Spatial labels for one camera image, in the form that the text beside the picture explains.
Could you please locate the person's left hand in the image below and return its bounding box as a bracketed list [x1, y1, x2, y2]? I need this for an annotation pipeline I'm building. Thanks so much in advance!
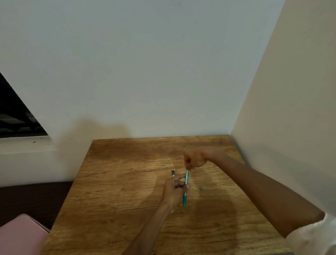
[161, 173, 191, 208]

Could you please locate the person's right hand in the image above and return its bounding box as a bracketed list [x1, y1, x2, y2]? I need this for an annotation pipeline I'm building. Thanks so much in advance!
[183, 148, 210, 172]

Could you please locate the teal mechanical pencil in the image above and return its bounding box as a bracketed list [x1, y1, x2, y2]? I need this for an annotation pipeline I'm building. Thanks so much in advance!
[183, 170, 189, 212]

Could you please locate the person's left forearm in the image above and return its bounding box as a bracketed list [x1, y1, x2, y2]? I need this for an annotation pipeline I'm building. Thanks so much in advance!
[123, 200, 174, 255]

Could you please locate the person's right forearm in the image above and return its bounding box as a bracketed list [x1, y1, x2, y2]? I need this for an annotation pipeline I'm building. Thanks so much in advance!
[205, 150, 326, 238]

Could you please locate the white shirt sleeve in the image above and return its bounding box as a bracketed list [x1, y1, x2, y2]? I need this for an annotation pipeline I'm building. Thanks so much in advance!
[286, 212, 336, 255]

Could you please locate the dark window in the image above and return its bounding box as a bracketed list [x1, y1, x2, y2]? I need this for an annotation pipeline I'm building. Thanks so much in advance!
[0, 72, 49, 139]

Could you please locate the pink chair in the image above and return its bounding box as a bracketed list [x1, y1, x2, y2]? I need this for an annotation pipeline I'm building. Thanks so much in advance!
[0, 213, 51, 255]

